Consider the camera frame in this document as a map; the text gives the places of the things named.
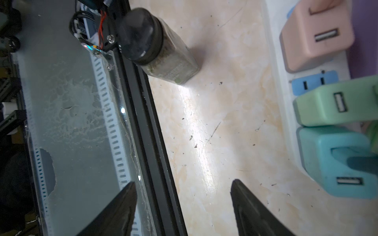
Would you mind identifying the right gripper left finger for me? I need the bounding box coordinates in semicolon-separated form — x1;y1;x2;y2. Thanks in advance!
79;182;137;236

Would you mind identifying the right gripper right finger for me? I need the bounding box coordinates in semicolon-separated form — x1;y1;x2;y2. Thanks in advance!
230;179;293;236

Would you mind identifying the teal green charger plug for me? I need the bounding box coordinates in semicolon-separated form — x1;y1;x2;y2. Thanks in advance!
297;126;378;199

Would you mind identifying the small green charger plug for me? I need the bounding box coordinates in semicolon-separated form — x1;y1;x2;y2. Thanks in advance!
293;75;378;127

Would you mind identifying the pink charger plug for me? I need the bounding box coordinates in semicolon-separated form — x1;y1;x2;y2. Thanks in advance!
280;1;355;73

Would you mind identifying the white blue power strip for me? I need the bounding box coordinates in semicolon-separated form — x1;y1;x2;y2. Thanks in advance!
260;1;350;174

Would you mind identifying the purple power strip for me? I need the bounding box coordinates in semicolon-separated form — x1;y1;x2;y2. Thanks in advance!
348;0;378;79

